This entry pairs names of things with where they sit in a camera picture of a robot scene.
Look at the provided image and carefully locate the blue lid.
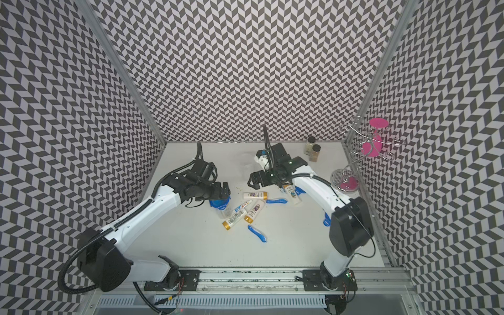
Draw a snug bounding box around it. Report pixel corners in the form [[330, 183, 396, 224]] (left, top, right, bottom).
[[295, 186, 305, 196], [209, 197, 230, 211], [323, 213, 332, 227]]

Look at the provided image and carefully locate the shampoo bottle gold cap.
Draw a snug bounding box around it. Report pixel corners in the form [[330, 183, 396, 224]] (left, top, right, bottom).
[[243, 191, 268, 200], [283, 185, 302, 206], [244, 200, 265, 224], [223, 208, 248, 230]]

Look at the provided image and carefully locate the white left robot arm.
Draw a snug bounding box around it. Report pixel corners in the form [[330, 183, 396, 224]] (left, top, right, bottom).
[[57, 143, 230, 295]]

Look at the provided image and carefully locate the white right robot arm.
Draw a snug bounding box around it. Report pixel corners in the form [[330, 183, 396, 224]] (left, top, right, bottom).
[[248, 125, 374, 293]]

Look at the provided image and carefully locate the blue toothbrush upper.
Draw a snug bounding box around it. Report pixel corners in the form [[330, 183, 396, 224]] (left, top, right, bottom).
[[266, 198, 288, 204]]

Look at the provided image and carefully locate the blue toothbrush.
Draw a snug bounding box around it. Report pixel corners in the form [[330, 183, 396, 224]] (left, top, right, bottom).
[[266, 198, 288, 204], [248, 224, 267, 243]]

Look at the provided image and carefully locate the blue toothbrush lower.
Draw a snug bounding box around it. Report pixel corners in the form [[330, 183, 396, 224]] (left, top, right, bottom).
[[248, 224, 267, 243]]

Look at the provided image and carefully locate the aluminium front rail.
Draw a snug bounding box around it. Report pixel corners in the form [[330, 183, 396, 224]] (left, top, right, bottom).
[[82, 267, 425, 314]]

